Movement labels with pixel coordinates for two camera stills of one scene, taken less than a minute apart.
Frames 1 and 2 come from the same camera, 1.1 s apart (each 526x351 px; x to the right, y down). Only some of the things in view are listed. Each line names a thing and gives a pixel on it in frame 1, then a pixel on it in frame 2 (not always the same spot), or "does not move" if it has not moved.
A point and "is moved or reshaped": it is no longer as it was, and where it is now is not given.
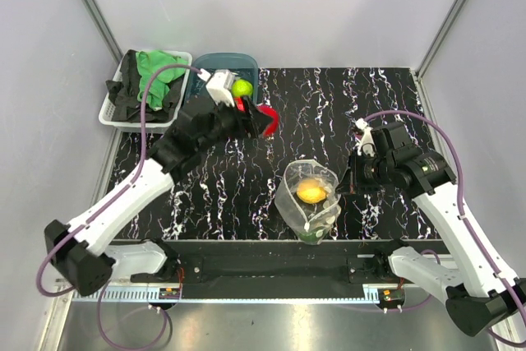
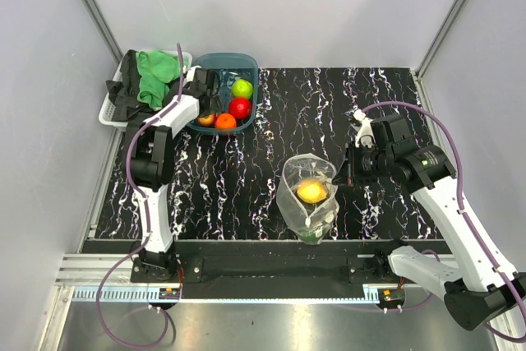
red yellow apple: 271,129 is moved or reshaped
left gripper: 250,122 -> 215,105
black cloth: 124,93 does not move
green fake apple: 242,88 does not move
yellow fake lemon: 311,191 does not move
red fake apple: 240,103 does not move
